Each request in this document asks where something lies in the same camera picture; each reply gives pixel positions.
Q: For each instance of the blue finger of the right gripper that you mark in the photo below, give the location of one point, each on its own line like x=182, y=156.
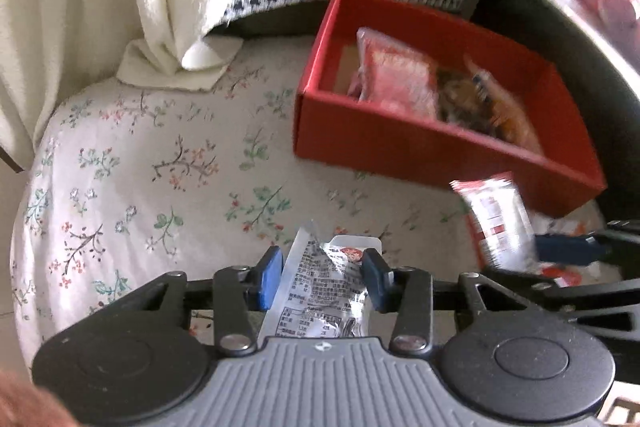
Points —
x=613, y=247

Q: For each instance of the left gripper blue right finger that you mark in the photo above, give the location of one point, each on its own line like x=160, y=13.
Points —
x=407, y=292

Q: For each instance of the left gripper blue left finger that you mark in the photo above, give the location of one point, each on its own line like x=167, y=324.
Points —
x=239, y=290

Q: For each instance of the silver foil snack pouch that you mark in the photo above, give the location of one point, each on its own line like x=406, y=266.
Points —
x=321, y=292

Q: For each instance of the long red white snack packet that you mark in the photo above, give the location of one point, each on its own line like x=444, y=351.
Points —
x=501, y=229

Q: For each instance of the red clear snack pouch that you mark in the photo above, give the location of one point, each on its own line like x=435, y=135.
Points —
x=402, y=79

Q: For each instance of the person's hand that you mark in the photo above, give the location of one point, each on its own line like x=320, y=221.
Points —
x=24, y=405

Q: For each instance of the red peanut snack bag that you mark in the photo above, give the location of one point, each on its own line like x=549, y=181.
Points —
x=563, y=275

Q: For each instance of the white spicy noodle snack bag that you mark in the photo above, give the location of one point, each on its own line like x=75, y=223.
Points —
x=578, y=222

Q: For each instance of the orange clear snack packet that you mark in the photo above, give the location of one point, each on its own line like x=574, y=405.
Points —
x=508, y=116

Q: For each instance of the dark clear snack packet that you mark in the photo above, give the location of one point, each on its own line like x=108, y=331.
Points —
x=464, y=101

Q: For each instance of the red cardboard box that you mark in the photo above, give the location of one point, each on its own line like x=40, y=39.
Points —
x=338, y=130

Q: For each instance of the white pink snack packet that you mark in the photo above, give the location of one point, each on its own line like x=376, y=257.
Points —
x=359, y=86

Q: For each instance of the cream white towel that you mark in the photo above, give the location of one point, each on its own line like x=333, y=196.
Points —
x=51, y=49

